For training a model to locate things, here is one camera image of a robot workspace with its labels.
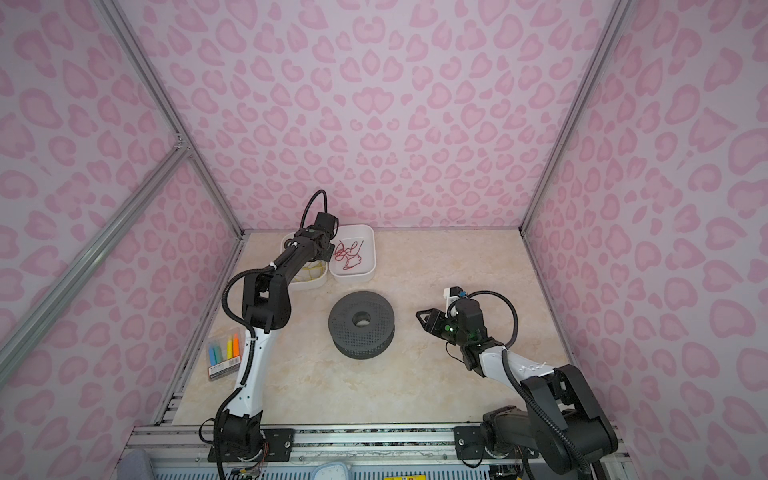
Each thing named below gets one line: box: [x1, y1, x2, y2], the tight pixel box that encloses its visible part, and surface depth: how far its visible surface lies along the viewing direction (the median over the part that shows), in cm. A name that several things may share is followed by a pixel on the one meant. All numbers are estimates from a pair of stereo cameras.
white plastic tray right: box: [329, 224, 377, 284], surface depth 112 cm
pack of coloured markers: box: [207, 332, 242, 381], surface depth 90 cm
